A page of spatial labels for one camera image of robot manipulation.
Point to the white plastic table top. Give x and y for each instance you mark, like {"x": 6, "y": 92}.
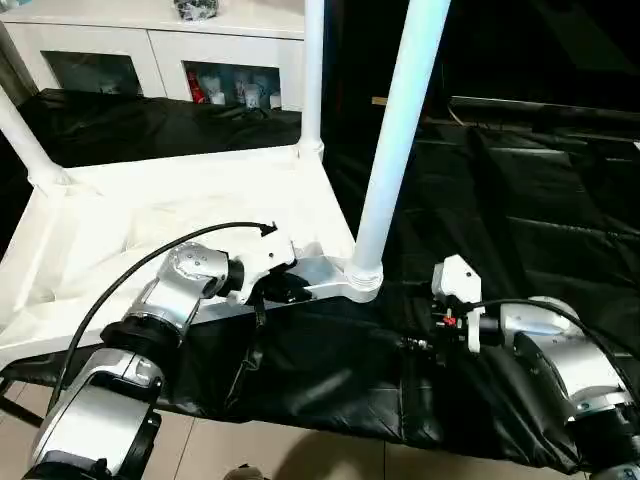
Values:
{"x": 150, "y": 220}

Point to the white plastic table leg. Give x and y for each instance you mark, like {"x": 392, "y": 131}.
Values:
{"x": 312, "y": 70}
{"x": 400, "y": 140}
{"x": 28, "y": 140}

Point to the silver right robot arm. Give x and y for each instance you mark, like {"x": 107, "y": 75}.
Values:
{"x": 560, "y": 350}

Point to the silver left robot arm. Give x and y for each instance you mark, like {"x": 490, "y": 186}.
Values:
{"x": 185, "y": 295}

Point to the black mat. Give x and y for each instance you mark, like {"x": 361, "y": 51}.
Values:
{"x": 520, "y": 220}

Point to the black robot left foot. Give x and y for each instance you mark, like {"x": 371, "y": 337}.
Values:
{"x": 248, "y": 474}

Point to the white cabinet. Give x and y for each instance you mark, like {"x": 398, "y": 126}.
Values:
{"x": 150, "y": 40}

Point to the dark glass bowl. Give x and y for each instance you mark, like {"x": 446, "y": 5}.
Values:
{"x": 196, "y": 8}

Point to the large black furniture piece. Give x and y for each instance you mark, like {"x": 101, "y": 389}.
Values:
{"x": 520, "y": 45}

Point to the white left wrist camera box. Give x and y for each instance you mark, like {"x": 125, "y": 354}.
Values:
{"x": 265, "y": 255}

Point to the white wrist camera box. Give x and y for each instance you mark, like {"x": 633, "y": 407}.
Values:
{"x": 455, "y": 285}
{"x": 265, "y": 255}

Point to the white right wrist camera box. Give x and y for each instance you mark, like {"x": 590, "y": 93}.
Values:
{"x": 455, "y": 285}

